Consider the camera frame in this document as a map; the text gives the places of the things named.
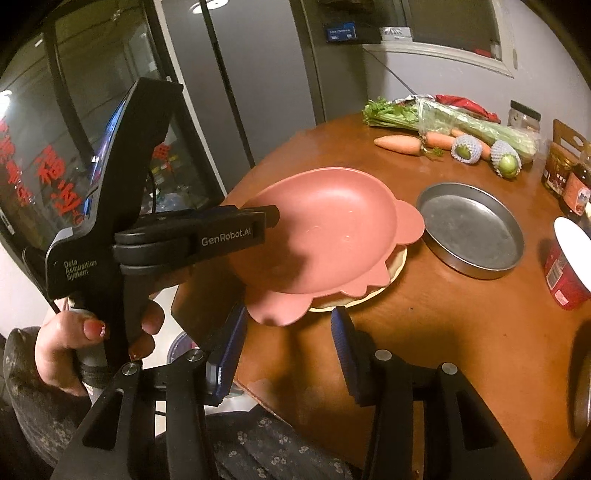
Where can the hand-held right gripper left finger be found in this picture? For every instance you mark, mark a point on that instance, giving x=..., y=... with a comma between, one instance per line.
x=228, y=355

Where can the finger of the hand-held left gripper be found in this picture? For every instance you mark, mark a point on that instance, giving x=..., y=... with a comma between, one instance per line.
x=221, y=235

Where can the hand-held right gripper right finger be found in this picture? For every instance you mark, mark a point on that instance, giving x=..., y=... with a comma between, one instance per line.
x=344, y=350

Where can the pink animal-shaped plate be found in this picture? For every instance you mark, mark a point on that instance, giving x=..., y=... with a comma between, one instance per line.
x=332, y=230

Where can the small round metal pan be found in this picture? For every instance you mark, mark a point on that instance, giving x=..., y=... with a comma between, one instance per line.
x=471, y=230

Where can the large round metal pan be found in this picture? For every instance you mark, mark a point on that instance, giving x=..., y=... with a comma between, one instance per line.
x=582, y=387

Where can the person's left forearm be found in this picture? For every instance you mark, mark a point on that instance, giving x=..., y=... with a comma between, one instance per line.
x=32, y=424

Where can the person's left hand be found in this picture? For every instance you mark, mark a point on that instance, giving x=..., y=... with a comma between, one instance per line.
x=57, y=346

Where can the yellow plate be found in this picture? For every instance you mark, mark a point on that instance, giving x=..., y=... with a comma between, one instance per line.
x=390, y=272

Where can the dark floral clothing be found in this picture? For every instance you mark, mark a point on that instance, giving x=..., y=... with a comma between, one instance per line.
x=277, y=447

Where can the black glass-door cooler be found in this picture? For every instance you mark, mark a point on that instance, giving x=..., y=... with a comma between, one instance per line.
x=46, y=138

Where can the grey refrigerator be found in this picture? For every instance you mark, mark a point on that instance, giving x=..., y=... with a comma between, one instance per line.
x=277, y=69

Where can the blue box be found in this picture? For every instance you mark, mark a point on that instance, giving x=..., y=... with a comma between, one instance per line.
x=340, y=33

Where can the green fruit in foam net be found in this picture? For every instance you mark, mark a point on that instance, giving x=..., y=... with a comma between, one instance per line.
x=506, y=161
x=465, y=150

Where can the red instant noodle cup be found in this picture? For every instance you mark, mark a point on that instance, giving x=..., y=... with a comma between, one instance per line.
x=570, y=272

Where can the celery in plastic bag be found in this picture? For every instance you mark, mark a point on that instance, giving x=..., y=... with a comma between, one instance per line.
x=461, y=122

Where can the white box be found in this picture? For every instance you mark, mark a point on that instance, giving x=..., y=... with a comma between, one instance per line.
x=396, y=33

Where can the red snack packet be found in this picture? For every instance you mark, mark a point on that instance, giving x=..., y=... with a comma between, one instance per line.
x=466, y=105

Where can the chili sauce jar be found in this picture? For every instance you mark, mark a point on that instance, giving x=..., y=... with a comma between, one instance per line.
x=558, y=168

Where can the brown sauce bottle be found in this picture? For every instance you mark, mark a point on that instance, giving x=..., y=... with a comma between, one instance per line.
x=577, y=191

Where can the glass jar with black lid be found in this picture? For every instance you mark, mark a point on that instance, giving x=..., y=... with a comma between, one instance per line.
x=524, y=117

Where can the wooden chair back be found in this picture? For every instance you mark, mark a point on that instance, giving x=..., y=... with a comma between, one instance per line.
x=570, y=134

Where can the window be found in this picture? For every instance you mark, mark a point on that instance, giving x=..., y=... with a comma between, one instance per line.
x=452, y=23

